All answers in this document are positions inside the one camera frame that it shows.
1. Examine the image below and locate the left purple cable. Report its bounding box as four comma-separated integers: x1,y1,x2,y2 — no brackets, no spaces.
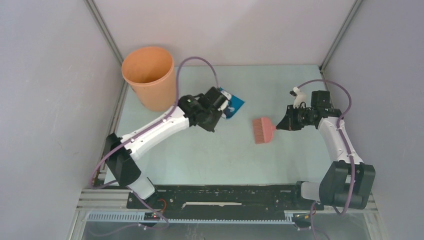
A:
90,56,221,231

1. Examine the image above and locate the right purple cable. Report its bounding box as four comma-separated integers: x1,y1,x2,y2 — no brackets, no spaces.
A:
296,79,357,240

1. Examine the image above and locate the blue plastic dustpan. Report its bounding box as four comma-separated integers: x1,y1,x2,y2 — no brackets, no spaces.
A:
220,87,245,120

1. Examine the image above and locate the orange plastic bucket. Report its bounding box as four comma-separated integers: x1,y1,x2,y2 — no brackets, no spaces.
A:
121,46,177,112

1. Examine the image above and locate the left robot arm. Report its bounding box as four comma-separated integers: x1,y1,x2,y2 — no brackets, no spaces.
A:
104,87,232,208

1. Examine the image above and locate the purple cable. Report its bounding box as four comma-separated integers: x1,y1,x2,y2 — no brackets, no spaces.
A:
90,56,221,231
296,79,357,240

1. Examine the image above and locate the aluminium frame rail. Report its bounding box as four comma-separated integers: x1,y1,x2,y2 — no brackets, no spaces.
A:
76,185,377,224

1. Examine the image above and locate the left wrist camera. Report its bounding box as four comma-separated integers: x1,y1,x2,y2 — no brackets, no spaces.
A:
219,91,232,111

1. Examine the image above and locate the pink hand brush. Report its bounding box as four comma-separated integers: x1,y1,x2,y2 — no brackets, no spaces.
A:
252,117,276,145

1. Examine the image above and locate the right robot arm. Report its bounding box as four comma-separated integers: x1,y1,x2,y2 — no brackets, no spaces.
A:
276,87,376,210

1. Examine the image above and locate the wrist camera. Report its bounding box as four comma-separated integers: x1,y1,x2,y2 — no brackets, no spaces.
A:
289,86,307,109
219,91,232,111

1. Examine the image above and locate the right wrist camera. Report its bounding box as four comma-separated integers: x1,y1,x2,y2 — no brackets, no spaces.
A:
289,86,307,109

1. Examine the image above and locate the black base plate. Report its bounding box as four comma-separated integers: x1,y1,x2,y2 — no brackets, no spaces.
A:
146,183,312,222

